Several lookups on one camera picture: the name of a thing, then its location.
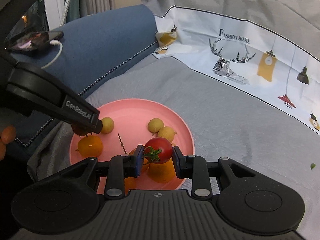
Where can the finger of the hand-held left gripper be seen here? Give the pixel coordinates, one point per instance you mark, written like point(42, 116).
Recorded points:
point(98, 127)

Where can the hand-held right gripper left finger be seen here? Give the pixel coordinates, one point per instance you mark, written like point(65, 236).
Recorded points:
point(114, 175)

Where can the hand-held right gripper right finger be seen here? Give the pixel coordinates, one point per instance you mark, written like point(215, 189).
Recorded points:
point(200, 175)

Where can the yellow-green longan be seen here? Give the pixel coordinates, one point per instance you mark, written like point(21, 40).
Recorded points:
point(107, 125)
point(166, 133)
point(155, 125)

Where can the small orange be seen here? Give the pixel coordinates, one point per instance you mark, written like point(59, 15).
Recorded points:
point(146, 165)
point(130, 183)
point(161, 172)
point(90, 146)

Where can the red cherry tomato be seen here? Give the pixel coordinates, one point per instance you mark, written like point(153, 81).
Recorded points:
point(161, 148)
point(78, 130)

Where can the pink round plate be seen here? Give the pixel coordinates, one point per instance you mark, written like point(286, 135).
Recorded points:
point(135, 112)

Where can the person's left hand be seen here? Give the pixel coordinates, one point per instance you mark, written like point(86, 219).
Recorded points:
point(7, 135)

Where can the thin brown twig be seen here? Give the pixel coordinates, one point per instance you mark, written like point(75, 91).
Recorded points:
point(121, 142)

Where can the black smartphone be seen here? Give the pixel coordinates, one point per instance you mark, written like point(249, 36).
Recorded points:
point(32, 41)

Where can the blue quilted blanket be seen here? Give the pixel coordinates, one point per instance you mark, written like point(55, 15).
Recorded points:
point(105, 42)

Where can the small green leaf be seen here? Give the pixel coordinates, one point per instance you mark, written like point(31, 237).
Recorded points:
point(312, 166)

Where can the white curved frame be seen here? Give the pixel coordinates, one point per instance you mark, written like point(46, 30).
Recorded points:
point(52, 5)

